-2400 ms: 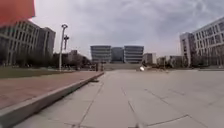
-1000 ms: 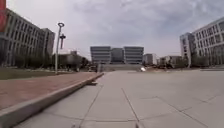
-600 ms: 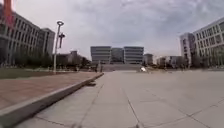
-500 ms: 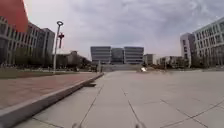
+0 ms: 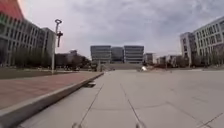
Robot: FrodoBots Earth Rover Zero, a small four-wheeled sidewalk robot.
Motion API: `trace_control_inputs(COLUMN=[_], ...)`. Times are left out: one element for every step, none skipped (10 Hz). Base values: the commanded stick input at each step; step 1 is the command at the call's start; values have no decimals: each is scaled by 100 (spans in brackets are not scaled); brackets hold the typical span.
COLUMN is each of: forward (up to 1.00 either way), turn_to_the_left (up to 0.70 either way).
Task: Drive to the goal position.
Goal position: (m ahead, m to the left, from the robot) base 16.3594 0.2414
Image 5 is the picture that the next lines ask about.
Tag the dark drain grate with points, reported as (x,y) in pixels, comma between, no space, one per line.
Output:
(90,84)

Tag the pale multi-storey building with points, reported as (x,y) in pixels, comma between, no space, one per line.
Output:
(206,41)

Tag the red brick pavement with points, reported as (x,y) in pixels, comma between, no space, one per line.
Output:
(30,87)

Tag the white lamp pole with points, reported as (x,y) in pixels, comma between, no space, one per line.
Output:
(53,53)

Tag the grey building with red part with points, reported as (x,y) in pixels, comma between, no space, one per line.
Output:
(20,36)

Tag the distant low buildings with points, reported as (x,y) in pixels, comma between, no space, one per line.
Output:
(163,60)

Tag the grey paved plaza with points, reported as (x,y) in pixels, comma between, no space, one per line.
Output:
(150,100)

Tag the bare trees before pale building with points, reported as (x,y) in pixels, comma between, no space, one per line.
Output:
(210,58)

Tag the grey stone kerb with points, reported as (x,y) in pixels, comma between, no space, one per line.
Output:
(43,100)

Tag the wide grey stairs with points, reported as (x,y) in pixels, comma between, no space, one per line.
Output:
(121,66)

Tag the grey glass building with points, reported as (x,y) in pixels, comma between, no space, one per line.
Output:
(116,54)

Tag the row of trees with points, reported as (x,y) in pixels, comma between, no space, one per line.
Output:
(30,58)

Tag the grass strip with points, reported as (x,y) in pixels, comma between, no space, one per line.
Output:
(20,72)

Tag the low dark building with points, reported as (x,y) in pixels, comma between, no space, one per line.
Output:
(71,59)

